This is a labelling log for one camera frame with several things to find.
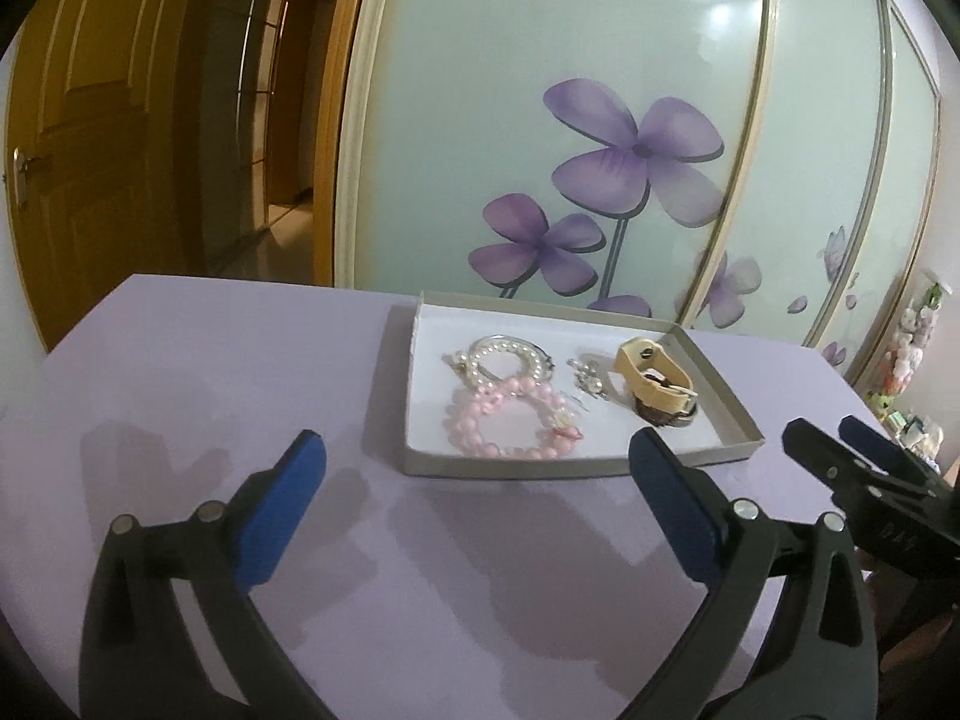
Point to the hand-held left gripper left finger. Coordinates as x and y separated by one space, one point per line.
281 510

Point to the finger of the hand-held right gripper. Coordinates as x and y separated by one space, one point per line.
877 446
817 450

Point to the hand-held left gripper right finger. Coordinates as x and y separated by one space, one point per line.
675 510

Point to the small silver earrings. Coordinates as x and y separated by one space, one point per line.
592 384

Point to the grey cardboard tray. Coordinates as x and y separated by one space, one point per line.
431 390

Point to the pile of plush toys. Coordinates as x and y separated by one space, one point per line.
907 345

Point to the lilac tablecloth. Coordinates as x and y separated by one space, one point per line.
225 360

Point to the wooden door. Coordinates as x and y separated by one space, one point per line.
90 127

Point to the flower print wardrobe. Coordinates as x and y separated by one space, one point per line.
525 52

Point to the wooden door frame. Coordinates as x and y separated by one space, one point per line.
337 127

